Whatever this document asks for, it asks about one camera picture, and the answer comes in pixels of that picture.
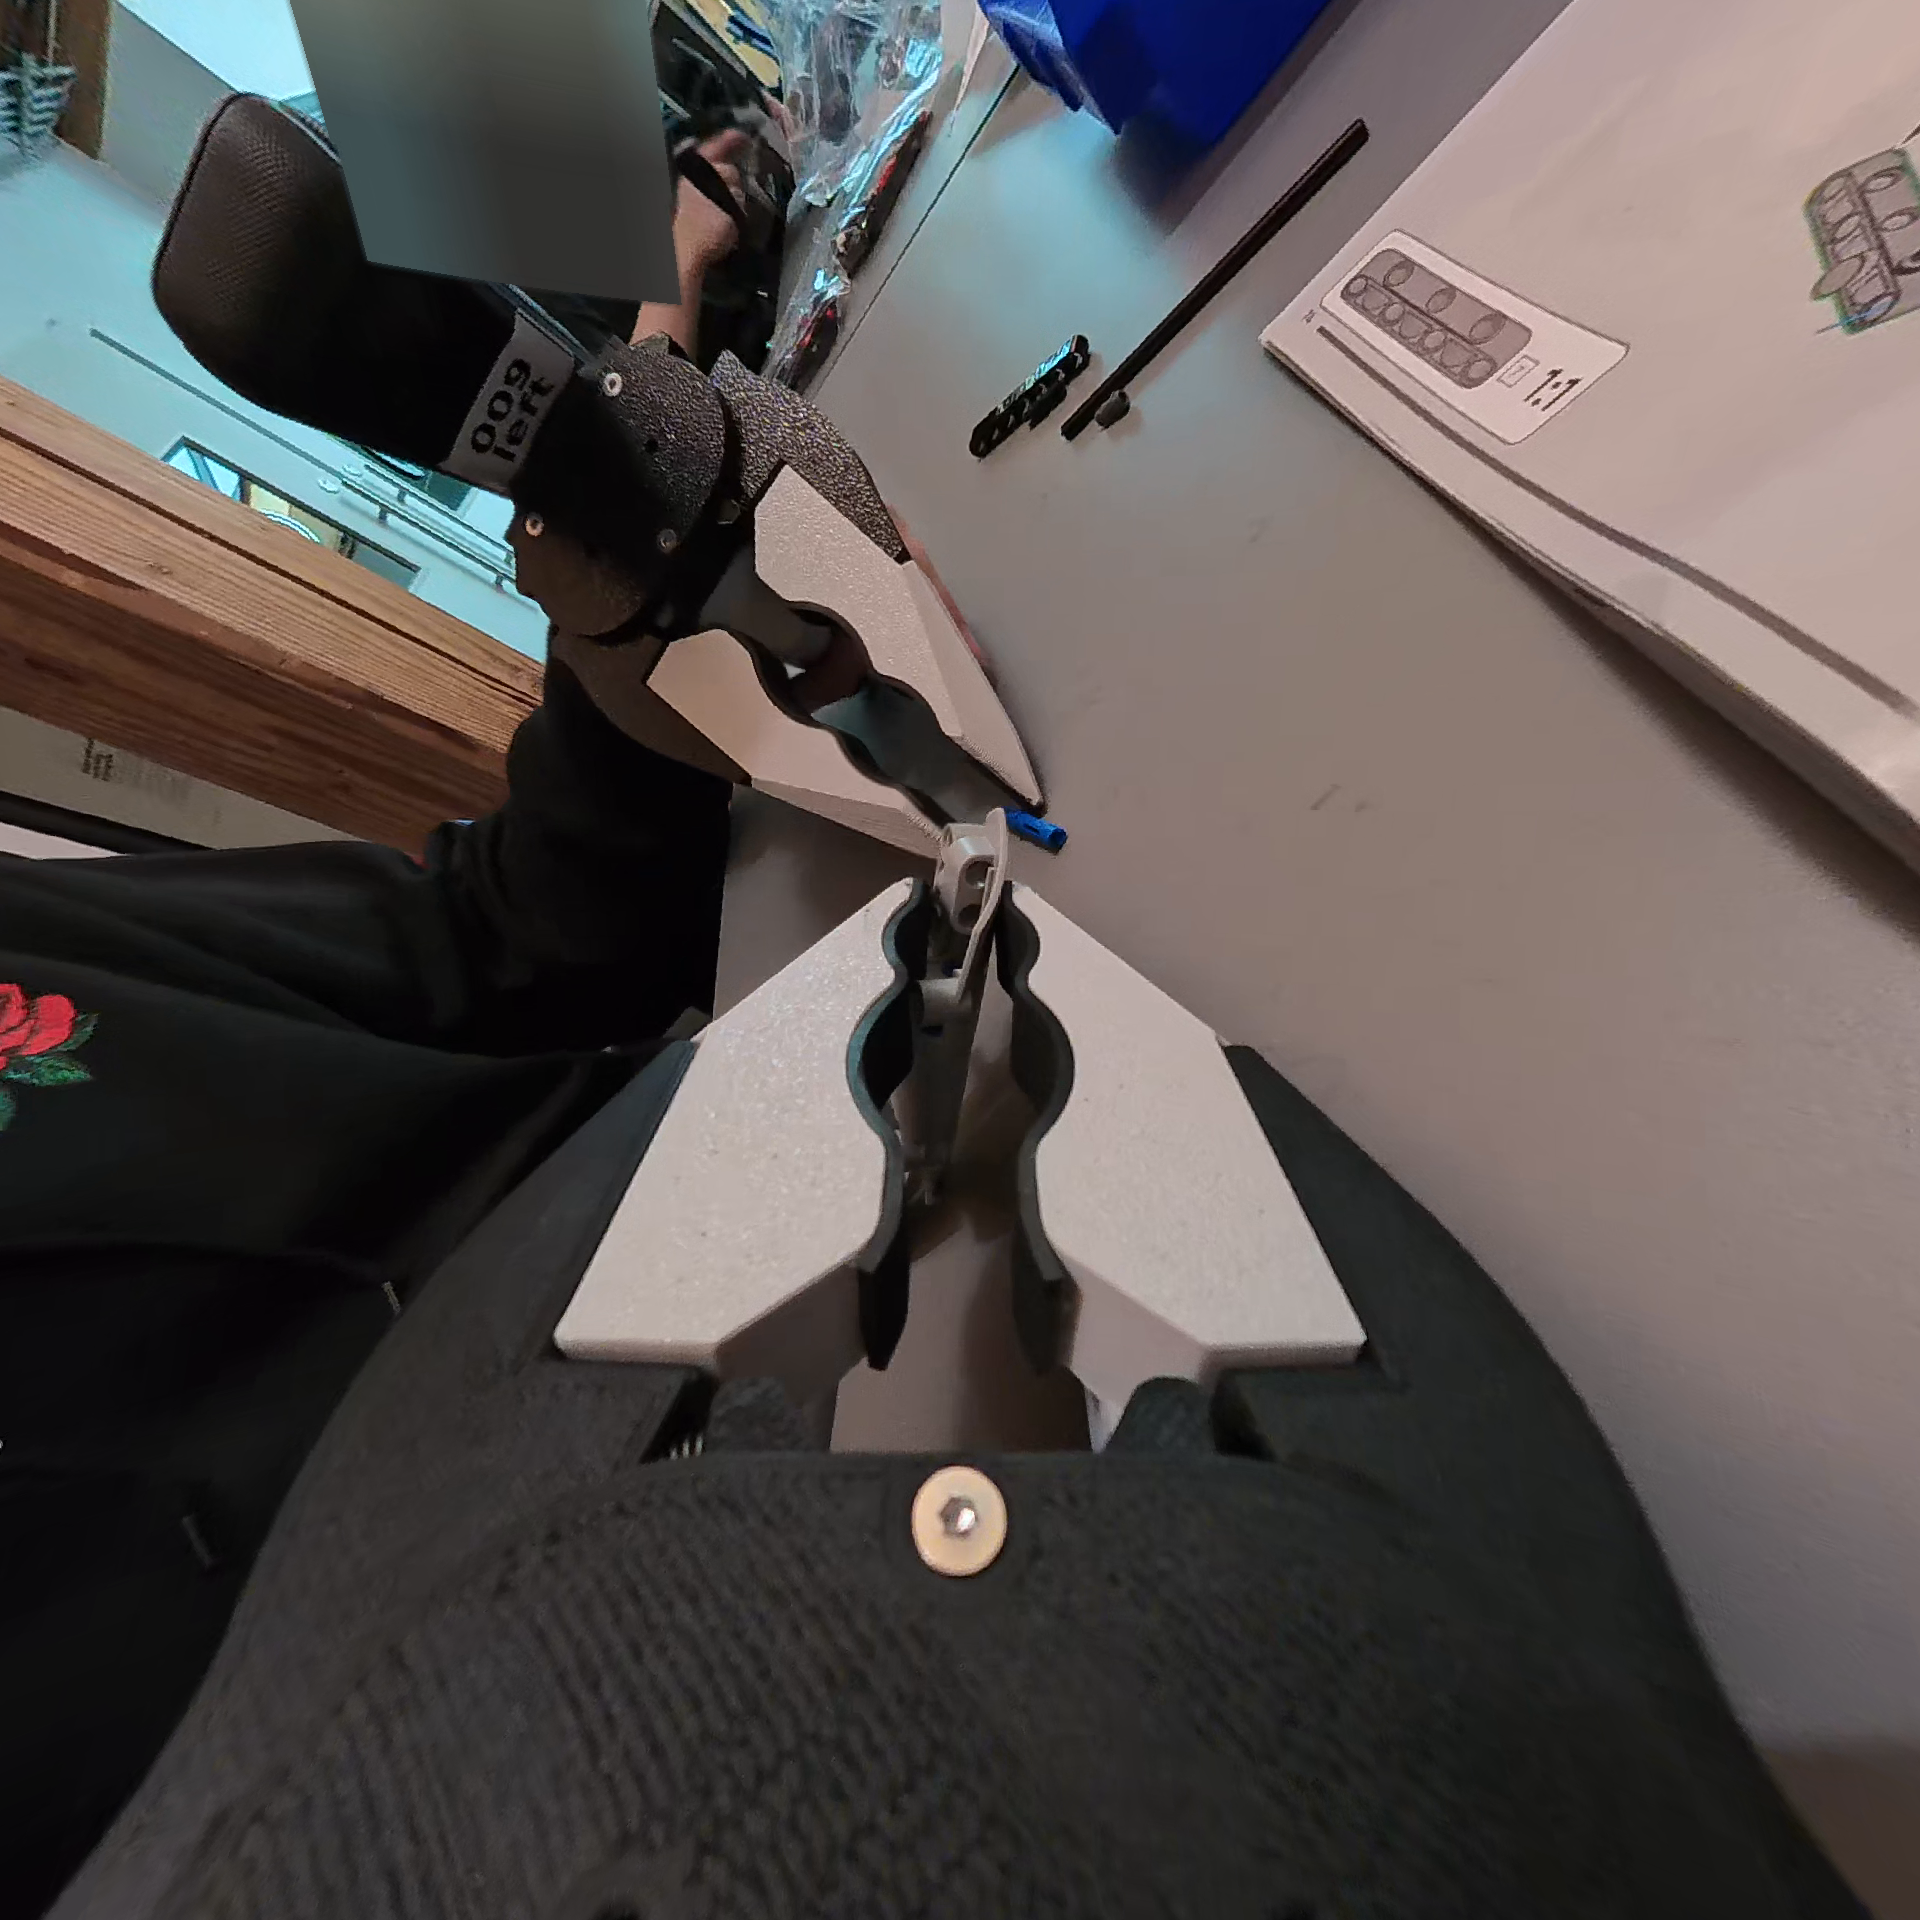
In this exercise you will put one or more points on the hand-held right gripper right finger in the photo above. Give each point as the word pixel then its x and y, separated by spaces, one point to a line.
pixel 1185 1200

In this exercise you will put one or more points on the wooden shelf frame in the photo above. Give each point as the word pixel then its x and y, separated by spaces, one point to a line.
pixel 86 74

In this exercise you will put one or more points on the small blue toy pin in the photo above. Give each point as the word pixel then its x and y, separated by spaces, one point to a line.
pixel 1043 835

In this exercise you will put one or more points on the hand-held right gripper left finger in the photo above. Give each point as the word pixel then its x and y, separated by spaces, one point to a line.
pixel 720 1170

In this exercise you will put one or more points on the long black toy axle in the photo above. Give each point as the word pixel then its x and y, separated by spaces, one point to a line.
pixel 1214 281

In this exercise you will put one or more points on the short black toy beam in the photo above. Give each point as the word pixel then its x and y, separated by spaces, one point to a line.
pixel 1028 399

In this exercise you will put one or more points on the grey desk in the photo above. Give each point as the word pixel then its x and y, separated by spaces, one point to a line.
pixel 1274 751

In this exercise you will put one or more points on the person's left forearm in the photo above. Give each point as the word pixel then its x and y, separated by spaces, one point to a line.
pixel 600 901

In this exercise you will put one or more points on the black rose print hoodie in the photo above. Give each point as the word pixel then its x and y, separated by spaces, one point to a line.
pixel 224 1200

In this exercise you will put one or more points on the blue plastic bin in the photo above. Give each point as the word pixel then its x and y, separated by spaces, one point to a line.
pixel 1154 60

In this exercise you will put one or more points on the grey toy brick assembly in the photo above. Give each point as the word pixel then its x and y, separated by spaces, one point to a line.
pixel 968 878

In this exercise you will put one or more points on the wooden beam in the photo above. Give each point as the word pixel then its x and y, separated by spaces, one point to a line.
pixel 224 630

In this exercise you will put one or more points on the open instruction booklet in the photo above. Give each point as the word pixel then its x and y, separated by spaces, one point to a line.
pixel 1650 451

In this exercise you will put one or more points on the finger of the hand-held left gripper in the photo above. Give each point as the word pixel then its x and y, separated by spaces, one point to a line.
pixel 870 601
pixel 734 721

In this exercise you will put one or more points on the bag of black red parts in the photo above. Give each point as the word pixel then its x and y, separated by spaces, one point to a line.
pixel 878 195

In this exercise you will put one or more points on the white carton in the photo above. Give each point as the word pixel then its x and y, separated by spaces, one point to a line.
pixel 180 780

